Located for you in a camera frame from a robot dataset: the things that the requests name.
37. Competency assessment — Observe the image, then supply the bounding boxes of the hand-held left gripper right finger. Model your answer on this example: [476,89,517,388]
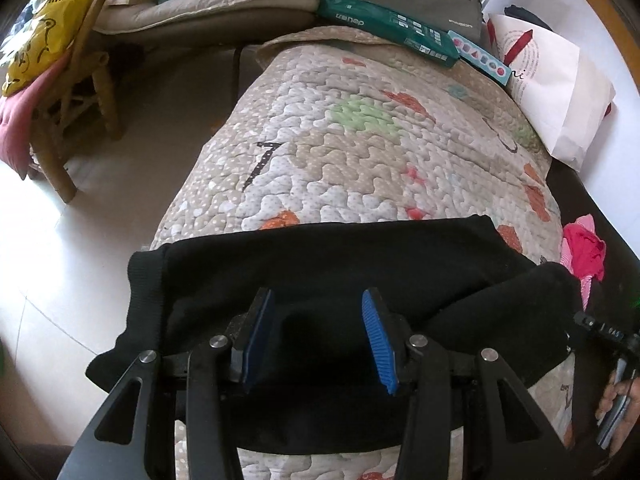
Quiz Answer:
[361,288,585,480]

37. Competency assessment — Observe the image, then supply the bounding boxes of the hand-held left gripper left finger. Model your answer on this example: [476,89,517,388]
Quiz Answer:
[59,287,277,480]

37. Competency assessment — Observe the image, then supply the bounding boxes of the black pants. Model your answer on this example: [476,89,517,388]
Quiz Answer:
[85,214,585,457]

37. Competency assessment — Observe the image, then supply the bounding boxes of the person's right hand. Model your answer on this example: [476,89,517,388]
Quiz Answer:
[595,379,640,458]

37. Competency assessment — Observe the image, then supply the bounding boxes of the pink red cloth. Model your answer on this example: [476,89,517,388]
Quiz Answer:
[561,213,607,311]

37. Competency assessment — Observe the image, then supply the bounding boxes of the quilted patterned blanket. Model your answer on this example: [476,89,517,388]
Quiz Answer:
[148,25,576,480]

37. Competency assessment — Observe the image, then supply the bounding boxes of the white paper bag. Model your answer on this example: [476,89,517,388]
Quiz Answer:
[482,0,617,171]

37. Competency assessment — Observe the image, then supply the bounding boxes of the bamboo chair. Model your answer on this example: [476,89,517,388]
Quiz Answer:
[27,0,126,204]

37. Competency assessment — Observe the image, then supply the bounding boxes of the light blue flat box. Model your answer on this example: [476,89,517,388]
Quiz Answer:
[446,29,513,87]

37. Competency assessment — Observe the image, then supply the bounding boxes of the green packet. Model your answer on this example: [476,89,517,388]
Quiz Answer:
[317,0,462,69]

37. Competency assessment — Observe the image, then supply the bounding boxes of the beige seat cushion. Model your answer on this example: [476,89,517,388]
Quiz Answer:
[93,0,321,37]

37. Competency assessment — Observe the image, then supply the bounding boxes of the yellow plastic bag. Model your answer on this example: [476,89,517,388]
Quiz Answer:
[0,0,94,97]

